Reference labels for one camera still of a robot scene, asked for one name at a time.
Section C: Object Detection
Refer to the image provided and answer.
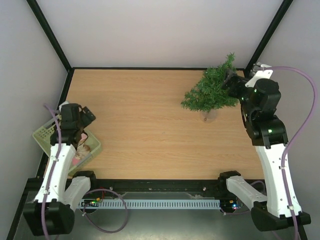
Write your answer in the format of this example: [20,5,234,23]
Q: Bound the small green christmas tree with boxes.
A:
[180,53,238,112]

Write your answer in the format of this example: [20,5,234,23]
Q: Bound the light green plastic basket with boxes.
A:
[32,119,102,177]

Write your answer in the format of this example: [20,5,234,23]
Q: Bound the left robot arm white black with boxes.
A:
[23,102,96,240]

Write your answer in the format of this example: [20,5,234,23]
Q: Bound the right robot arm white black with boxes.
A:
[218,72,311,232]

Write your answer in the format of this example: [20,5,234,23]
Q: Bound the pink hat gnome ornament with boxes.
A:
[72,133,91,166]

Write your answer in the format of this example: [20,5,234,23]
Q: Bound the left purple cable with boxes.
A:
[41,103,128,240]

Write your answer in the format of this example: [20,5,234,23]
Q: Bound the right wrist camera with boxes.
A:
[249,62,274,79]

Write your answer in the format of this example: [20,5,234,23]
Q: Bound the black aluminium frame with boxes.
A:
[6,0,308,240]

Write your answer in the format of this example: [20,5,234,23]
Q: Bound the light blue slotted cable duct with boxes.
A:
[87,199,221,210]

